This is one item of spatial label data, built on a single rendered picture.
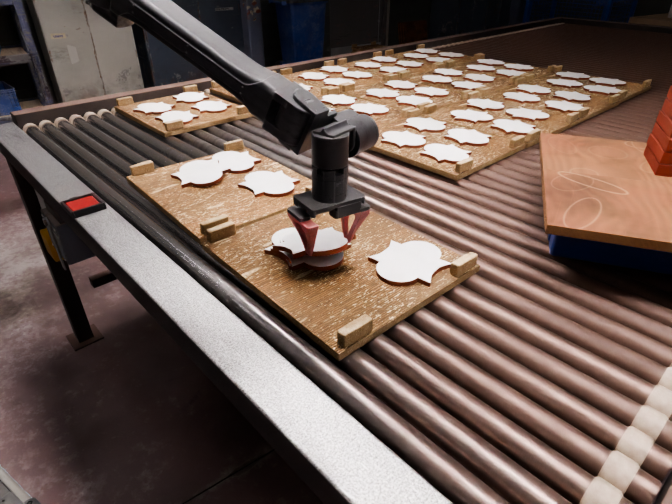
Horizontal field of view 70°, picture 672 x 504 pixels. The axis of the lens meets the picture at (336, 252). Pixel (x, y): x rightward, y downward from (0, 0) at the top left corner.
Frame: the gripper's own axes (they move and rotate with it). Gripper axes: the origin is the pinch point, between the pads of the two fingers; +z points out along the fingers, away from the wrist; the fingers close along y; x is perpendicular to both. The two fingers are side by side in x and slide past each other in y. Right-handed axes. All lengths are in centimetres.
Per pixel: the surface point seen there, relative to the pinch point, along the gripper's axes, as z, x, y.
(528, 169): 7, -13, -74
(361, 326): 3.8, 16.7, 5.1
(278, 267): 6.6, -6.9, 6.3
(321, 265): 4.4, -0.5, 1.1
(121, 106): 8, -133, 5
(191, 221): 7.1, -32.7, 13.5
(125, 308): 102, -141, 21
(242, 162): 6, -55, -9
